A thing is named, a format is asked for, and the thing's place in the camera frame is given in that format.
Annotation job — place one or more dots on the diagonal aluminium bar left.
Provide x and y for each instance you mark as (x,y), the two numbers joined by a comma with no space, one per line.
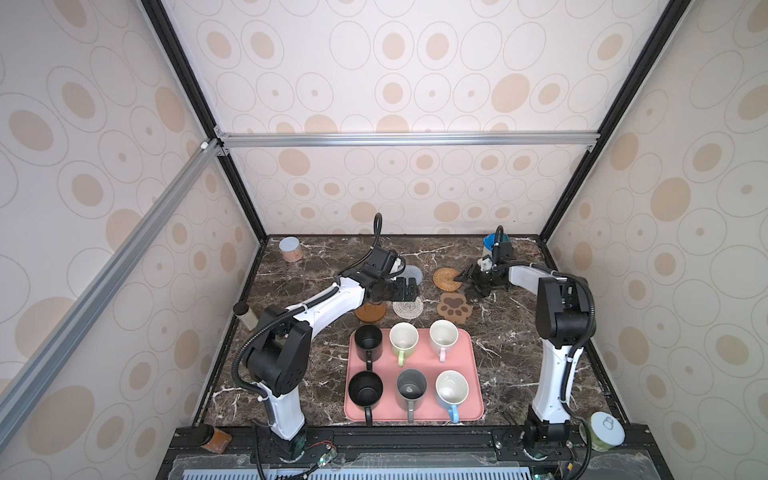
(35,378)

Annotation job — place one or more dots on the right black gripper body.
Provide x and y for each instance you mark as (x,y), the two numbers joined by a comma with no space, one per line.
(477,279)

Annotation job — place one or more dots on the pink jar white lid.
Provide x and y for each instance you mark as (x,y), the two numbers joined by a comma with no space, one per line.
(291,249)

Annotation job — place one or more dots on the grey mug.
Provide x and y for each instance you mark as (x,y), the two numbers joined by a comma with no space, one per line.
(411,387)

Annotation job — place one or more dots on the white cup blue lid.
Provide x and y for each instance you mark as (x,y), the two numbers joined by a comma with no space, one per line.
(490,240)

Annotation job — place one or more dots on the small bottle black cap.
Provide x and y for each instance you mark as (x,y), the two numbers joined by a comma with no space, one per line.
(245,315)

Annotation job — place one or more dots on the pink handled white mug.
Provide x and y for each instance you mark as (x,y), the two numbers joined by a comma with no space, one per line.
(443,336)

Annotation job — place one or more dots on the horizontal aluminium bar rear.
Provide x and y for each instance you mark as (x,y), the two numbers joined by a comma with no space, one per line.
(227,141)

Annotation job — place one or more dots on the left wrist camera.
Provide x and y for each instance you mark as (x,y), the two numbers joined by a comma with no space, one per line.
(382,264)

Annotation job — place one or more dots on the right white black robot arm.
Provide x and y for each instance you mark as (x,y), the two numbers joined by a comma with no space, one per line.
(565,321)

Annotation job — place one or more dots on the cork paw print coaster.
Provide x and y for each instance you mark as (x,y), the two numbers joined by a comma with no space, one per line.
(454,307)

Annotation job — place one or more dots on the woven rattan round coaster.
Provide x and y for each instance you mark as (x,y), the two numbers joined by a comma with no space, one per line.
(445,279)

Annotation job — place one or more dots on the green handled white mug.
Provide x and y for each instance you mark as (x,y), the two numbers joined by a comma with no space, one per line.
(404,338)

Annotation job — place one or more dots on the light brown wooden coaster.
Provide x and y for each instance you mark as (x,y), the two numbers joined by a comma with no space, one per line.
(370,312)

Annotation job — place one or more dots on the grey felt round coaster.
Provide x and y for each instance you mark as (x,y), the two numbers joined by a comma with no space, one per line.
(413,272)

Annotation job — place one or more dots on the brown block on rail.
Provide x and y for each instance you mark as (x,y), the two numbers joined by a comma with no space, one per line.
(212,439)

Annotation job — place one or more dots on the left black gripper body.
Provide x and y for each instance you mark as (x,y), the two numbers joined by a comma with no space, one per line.
(395,289)

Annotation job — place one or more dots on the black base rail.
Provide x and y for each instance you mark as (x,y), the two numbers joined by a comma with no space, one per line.
(254,450)

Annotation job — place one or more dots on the blue handled white mug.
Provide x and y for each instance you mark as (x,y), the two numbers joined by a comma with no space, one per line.
(452,390)

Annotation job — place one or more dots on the black mug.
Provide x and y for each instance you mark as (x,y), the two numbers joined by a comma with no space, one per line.
(365,390)
(368,340)

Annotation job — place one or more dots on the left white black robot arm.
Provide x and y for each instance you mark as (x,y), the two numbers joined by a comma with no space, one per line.
(273,361)

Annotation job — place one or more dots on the white woven round coaster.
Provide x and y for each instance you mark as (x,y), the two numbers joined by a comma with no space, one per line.
(408,310)

